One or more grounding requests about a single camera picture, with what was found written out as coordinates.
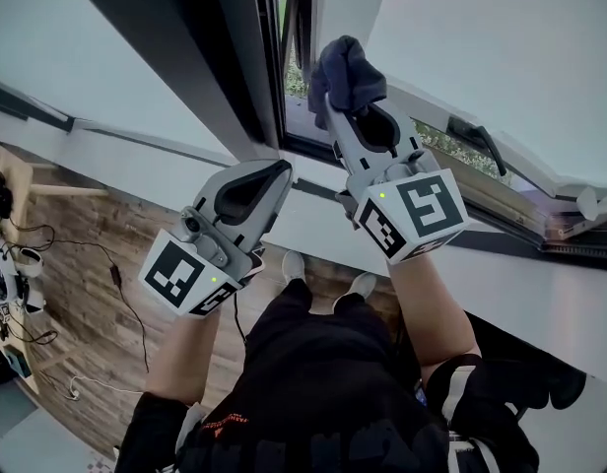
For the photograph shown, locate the white ring controller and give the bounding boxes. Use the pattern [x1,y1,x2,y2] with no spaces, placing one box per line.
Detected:
[13,246,44,279]

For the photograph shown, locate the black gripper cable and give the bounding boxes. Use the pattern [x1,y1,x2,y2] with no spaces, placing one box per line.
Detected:
[232,293,248,347]

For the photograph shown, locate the person's left forearm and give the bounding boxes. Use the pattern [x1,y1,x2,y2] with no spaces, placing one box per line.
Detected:
[144,307,222,407]

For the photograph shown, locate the person's black shirt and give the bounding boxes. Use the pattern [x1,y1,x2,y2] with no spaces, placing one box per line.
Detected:
[113,352,541,473]

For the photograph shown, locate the open window sash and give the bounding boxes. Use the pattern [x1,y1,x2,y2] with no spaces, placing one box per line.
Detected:
[310,0,607,201]

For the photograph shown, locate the person's left white shoe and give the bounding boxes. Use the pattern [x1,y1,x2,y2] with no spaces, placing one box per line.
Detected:
[281,249,306,285]

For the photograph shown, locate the person's black trousers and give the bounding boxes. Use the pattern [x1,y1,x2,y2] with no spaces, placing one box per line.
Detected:
[243,278,408,369]

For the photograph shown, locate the long black floor cable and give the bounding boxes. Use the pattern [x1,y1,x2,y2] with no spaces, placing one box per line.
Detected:
[5,223,151,374]

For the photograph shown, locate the blue screen device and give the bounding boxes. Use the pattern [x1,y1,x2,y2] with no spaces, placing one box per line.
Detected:
[2,345,33,379]

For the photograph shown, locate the blue microfibre cleaning cloth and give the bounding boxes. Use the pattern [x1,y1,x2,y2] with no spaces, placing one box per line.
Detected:
[306,34,388,130]

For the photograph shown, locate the white earphone cable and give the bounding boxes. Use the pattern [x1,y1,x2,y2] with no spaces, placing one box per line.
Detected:
[66,374,143,403]

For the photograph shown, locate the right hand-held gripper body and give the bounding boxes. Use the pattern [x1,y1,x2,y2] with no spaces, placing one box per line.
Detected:
[334,149,471,266]

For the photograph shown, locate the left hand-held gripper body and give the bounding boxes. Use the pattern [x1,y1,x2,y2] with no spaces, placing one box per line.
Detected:
[137,206,267,319]

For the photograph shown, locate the person's white shoe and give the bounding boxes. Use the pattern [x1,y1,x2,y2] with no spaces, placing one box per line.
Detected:
[281,249,306,285]
[331,271,378,310]

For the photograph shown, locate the person's right white shoe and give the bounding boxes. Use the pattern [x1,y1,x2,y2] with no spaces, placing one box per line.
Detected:
[331,271,378,310]

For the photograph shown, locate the person's right forearm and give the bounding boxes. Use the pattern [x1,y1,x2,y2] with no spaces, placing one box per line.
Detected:
[386,251,482,370]

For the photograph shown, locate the black chair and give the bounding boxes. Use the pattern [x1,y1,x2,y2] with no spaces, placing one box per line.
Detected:
[463,310,589,421]

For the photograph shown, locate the crumpled white tissue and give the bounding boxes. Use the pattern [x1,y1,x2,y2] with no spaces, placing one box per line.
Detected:
[575,184,607,222]

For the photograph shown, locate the wooden rail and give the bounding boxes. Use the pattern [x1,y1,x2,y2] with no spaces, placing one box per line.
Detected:
[30,181,110,199]

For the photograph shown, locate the short black cable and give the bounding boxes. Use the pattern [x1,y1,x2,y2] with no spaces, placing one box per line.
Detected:
[0,312,59,347]

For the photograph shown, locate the black window handle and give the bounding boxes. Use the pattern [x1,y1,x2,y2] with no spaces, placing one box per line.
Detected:
[445,115,509,178]

